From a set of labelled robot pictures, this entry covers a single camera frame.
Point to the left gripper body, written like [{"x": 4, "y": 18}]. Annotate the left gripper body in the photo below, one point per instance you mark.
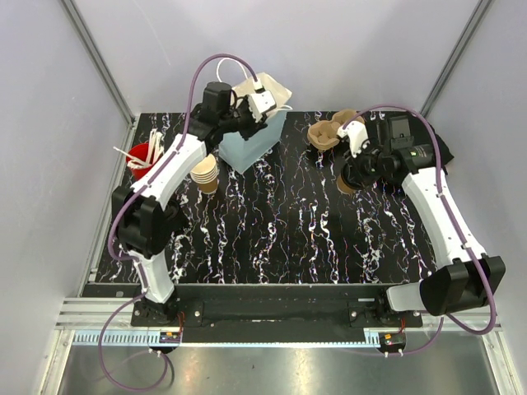
[{"x": 241, "y": 120}]

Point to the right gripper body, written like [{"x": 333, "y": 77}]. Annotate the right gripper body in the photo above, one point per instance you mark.
[{"x": 368, "y": 165}]

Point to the light blue paper bag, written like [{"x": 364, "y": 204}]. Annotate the light blue paper bag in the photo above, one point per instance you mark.
[{"x": 241, "y": 149}]

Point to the single brown paper cup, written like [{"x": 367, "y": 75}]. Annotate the single brown paper cup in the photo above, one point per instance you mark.
[{"x": 343, "y": 187}]

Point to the stack of paper cups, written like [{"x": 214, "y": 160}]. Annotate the stack of paper cups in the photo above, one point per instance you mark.
[{"x": 205, "y": 174}]

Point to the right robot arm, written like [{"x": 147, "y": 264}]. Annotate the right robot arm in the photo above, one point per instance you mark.
[{"x": 466, "y": 276}]

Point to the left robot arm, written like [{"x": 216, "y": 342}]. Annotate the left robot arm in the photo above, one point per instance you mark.
[{"x": 146, "y": 214}]

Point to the black cloth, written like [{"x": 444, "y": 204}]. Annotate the black cloth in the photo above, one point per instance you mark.
[{"x": 378, "y": 118}]

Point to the red cup with stirrers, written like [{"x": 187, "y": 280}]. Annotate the red cup with stirrers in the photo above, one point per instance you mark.
[{"x": 141, "y": 158}]

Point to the stack of black lids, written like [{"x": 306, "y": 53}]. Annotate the stack of black lids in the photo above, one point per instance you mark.
[{"x": 176, "y": 221}]

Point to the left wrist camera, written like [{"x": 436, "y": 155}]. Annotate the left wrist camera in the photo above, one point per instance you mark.
[{"x": 260, "y": 103}]

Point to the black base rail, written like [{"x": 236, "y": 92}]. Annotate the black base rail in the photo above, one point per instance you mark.
[{"x": 270, "y": 315}]

